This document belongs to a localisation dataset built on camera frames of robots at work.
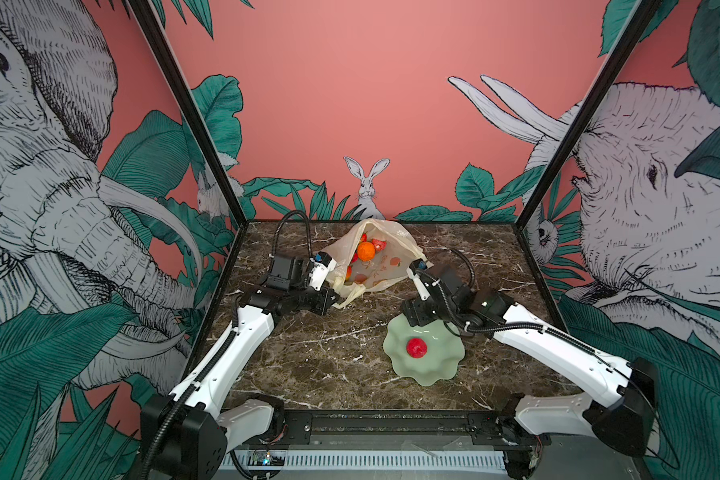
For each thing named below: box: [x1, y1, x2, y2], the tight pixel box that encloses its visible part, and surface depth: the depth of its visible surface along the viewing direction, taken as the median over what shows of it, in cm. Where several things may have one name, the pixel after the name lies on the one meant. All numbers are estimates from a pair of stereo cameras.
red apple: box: [406, 338, 428, 359], surface depth 85 cm
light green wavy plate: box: [383, 314, 465, 386], surface depth 87 cm
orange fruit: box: [357, 241, 376, 262], surface depth 107 cm
